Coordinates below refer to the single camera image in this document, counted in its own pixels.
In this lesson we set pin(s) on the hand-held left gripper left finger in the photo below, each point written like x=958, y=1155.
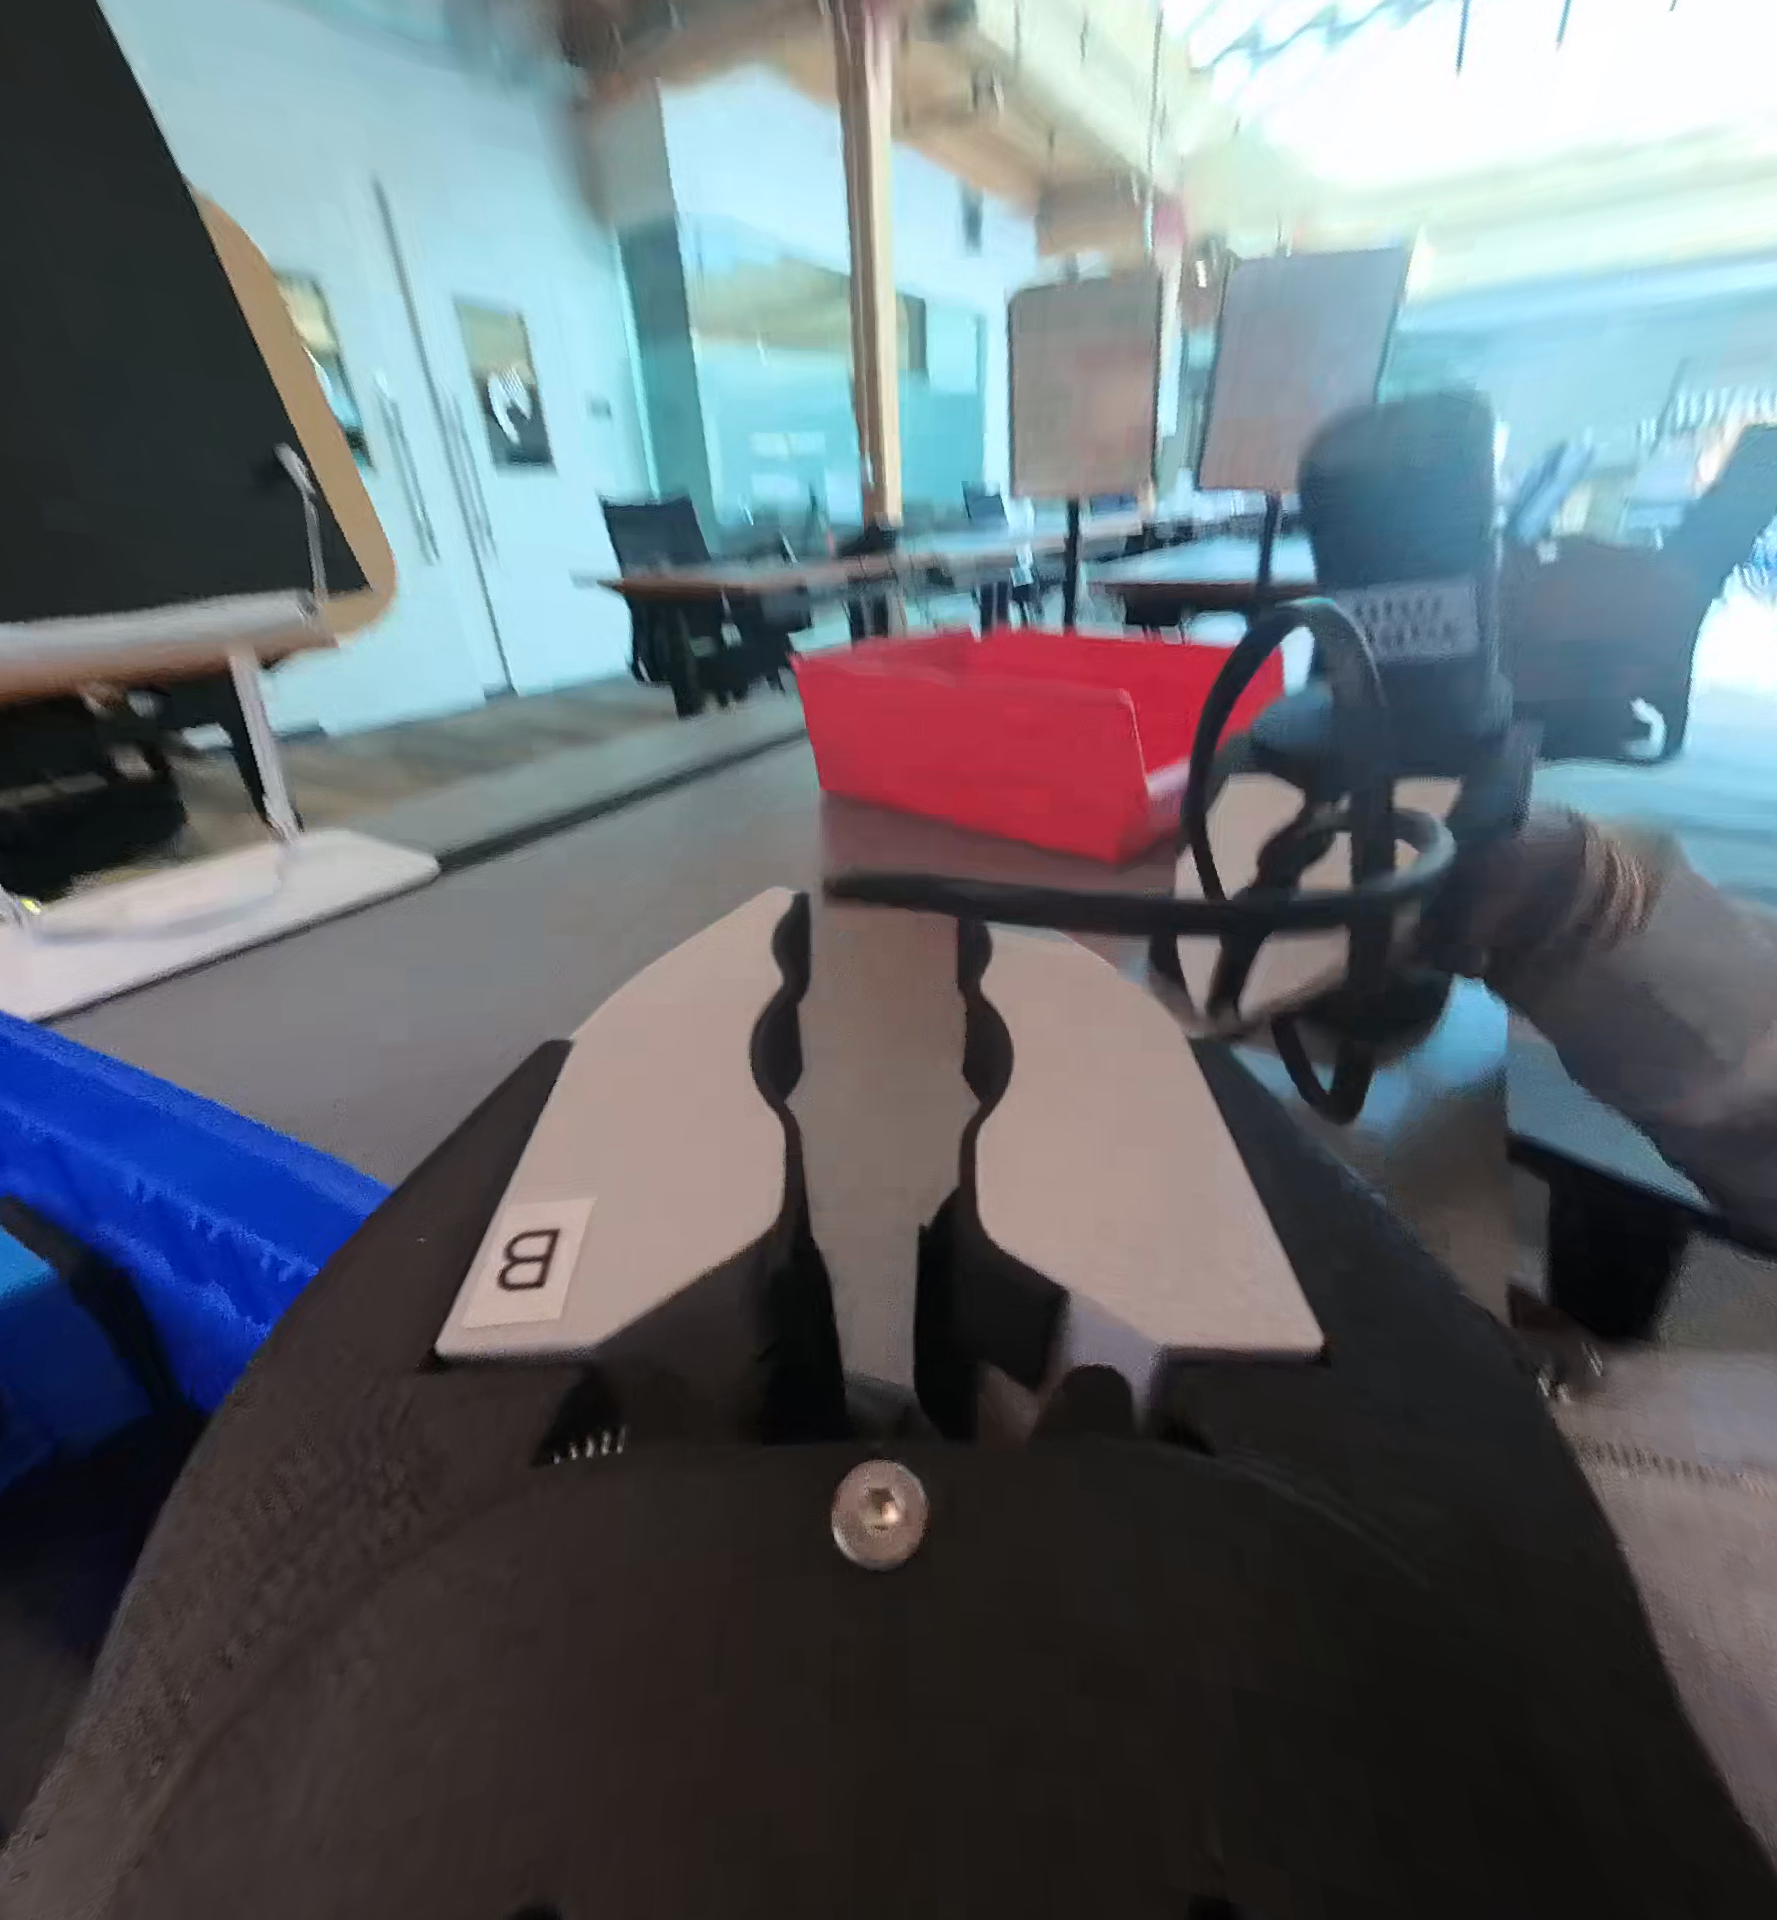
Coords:
x=647, y=1170

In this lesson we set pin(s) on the blue plastic bin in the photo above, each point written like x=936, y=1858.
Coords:
x=109, y=1142

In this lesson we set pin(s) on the person's grey pants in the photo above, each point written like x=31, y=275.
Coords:
x=1728, y=1574

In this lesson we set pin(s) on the person's right hand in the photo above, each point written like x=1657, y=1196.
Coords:
x=1570, y=901

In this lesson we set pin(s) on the grey board on stand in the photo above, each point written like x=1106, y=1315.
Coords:
x=1083, y=390
x=1296, y=362

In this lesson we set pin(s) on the black board with wooden rim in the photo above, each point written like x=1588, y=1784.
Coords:
x=79, y=299

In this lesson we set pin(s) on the red plastic bin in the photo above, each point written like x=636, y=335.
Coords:
x=979, y=735

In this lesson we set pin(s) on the person's right forearm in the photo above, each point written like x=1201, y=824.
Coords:
x=1760, y=1051

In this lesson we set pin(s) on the wooden pillar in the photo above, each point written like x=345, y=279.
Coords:
x=871, y=271

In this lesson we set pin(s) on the window with wave logo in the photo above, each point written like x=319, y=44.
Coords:
x=506, y=390

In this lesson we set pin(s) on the black office chair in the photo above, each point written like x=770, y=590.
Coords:
x=663, y=586

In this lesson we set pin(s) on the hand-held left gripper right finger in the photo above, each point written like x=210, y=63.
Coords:
x=1128, y=1187

